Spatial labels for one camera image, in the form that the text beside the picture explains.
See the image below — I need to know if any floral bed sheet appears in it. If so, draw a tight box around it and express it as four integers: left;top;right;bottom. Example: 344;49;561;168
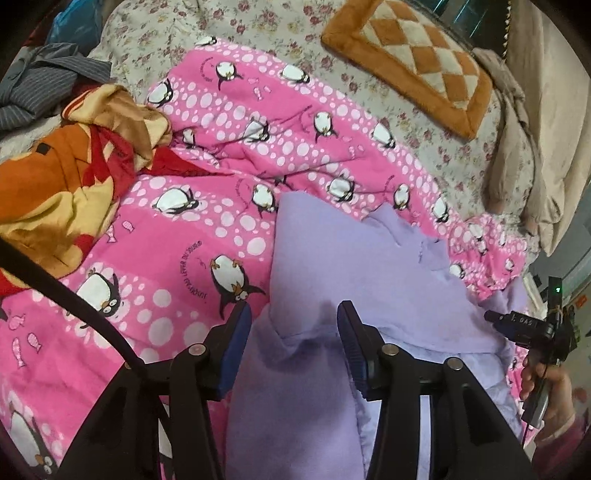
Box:
88;0;541;222

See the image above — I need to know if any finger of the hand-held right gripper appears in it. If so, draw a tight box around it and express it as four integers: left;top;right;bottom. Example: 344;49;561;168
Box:
483;310;513;332

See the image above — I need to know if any beige padded jacket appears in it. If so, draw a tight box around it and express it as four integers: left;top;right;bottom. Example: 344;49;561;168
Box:
471;0;591;257

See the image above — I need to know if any black cable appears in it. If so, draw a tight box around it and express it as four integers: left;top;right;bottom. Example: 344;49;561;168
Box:
0;237;144;370

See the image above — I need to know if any purple fleece garment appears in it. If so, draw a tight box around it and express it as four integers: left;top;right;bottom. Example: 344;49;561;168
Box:
225;191;529;480

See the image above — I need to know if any blue cloth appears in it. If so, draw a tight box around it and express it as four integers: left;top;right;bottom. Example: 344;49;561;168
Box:
46;0;109;47

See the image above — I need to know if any person's right forearm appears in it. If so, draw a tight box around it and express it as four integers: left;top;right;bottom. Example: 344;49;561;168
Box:
531;412;585;480

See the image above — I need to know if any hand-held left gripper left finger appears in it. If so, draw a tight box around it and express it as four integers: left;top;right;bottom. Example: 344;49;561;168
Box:
55;302;254;480

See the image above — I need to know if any pink penguin print blanket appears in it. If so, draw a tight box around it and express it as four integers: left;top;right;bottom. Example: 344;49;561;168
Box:
0;37;529;480

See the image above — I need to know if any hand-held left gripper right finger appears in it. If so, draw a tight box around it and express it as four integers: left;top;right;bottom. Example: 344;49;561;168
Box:
336;300;539;480

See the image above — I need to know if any grey striped cloth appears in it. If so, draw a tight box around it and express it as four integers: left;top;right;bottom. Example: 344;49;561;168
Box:
0;43;114;132

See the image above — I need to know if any person's right hand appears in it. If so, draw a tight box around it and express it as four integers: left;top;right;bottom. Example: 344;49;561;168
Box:
521;353;576;433

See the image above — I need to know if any orange checkered plush cushion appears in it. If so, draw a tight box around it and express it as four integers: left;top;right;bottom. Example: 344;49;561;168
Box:
321;0;495;140

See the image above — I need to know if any orange yellow printed blanket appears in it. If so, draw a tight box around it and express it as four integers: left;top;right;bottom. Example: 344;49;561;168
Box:
0;84;174;296

